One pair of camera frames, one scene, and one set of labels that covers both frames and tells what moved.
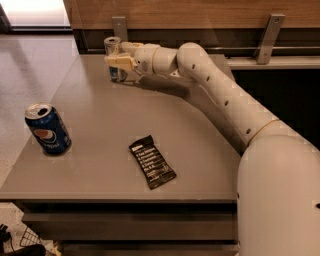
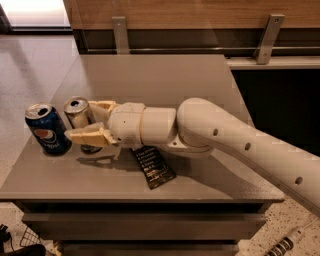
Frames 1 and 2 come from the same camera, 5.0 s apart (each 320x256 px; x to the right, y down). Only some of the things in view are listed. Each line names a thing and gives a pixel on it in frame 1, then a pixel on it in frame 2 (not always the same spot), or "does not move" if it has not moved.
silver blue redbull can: x=117 y=74 → x=80 y=115
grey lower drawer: x=150 y=247 does not move
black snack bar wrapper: x=152 y=164 does not move
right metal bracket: x=270 y=38 does not move
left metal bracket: x=120 y=28 does not move
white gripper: x=146 y=56 → x=126 y=124
